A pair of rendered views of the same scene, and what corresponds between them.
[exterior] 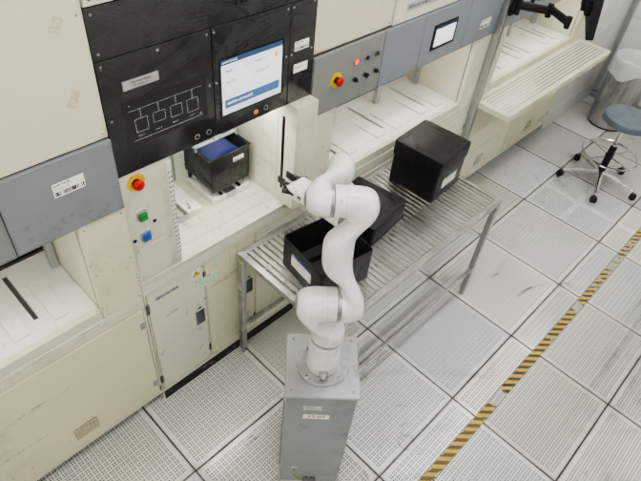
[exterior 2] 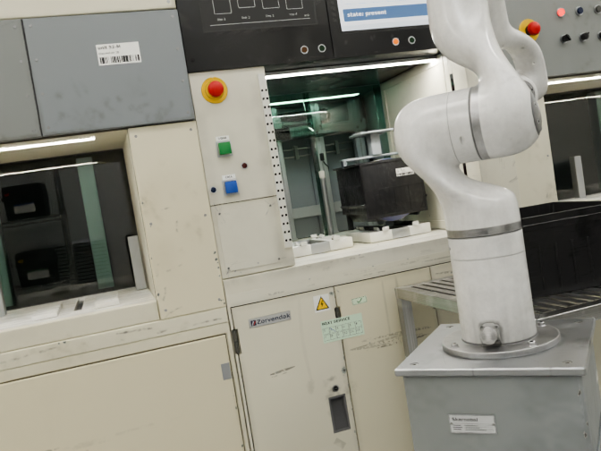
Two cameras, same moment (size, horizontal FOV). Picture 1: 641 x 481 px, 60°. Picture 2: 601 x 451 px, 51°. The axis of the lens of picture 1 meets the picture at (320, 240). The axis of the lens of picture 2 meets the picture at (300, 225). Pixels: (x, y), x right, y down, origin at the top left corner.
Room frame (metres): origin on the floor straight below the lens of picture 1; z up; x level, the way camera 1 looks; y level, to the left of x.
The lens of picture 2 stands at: (0.17, -0.38, 1.06)
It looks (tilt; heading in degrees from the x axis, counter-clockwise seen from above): 3 degrees down; 33
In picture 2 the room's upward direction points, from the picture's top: 9 degrees counter-clockwise
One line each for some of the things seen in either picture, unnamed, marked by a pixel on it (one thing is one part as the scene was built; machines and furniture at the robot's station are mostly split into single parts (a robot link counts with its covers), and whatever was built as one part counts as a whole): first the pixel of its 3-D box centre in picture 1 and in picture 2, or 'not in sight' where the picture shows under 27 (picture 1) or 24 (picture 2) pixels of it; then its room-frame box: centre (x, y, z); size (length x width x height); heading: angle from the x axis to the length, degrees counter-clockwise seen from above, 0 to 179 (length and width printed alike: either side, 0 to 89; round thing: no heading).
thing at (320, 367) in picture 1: (324, 350); (492, 287); (1.20, -0.06, 0.85); 0.19 x 0.19 x 0.18
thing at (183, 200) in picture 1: (169, 205); (309, 244); (1.84, 0.69, 0.89); 0.22 x 0.21 x 0.04; 50
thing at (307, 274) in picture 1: (326, 256); (538, 246); (1.69, -0.03, 0.85); 0.28 x 0.28 x 0.17; 42
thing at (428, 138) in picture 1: (428, 160); not in sight; (2.43, -0.51, 0.89); 0.29 x 0.29 x 0.25; 54
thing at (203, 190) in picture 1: (217, 181); (386, 230); (2.05, 0.52, 0.89); 0.22 x 0.21 x 0.04; 50
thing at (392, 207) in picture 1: (364, 207); not in sight; (2.07, -0.20, 0.83); 0.29 x 0.29 x 0.13; 57
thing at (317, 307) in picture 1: (320, 315); (453, 164); (1.20, -0.03, 1.07); 0.19 x 0.12 x 0.24; 96
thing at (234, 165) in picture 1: (216, 153); (378, 180); (2.05, 0.52, 1.06); 0.24 x 0.20 x 0.32; 140
